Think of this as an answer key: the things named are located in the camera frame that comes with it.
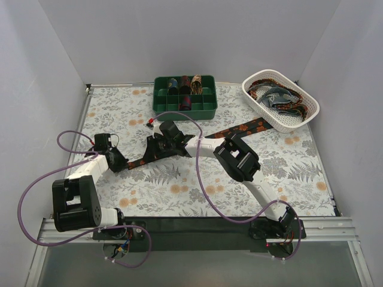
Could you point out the green compartment organizer tray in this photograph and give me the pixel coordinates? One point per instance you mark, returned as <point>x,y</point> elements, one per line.
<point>203,106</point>

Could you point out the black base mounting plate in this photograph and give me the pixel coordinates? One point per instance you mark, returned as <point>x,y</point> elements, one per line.
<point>214,234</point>

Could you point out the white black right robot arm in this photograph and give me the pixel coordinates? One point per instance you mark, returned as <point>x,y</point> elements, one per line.
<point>240,162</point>

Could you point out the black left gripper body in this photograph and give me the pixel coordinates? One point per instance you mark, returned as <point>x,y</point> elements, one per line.
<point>118,161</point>

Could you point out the aluminium front frame rail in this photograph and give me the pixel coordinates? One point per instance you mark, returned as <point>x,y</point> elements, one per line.
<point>330,255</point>

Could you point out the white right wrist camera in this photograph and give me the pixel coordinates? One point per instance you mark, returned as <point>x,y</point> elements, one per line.
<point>154,126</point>

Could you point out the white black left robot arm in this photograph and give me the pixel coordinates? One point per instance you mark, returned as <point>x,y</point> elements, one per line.
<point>75,199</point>

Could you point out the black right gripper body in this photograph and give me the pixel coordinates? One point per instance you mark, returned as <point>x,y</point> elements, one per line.
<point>156,146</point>

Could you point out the white perforated plastic basket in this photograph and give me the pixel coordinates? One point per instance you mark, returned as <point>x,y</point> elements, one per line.
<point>282,123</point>

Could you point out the black tie orange flowers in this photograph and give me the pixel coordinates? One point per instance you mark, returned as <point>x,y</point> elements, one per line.
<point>242,130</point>

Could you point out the red navy striped rolled tie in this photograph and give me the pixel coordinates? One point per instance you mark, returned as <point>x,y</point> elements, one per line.
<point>186,103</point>

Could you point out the tangled ties in basket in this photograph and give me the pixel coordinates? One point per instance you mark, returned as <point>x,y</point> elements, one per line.
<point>278,97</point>

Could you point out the floral patterned table mat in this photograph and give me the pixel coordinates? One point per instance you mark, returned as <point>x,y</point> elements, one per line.
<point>180,186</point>

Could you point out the gold patterned rolled tie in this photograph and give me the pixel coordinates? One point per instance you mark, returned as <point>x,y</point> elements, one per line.
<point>196,85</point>

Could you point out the navy patterned rolled tie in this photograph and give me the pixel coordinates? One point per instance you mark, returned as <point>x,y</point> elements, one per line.
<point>172,86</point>

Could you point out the dark red rolled tie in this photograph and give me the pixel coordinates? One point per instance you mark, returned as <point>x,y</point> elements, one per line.
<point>184,85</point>

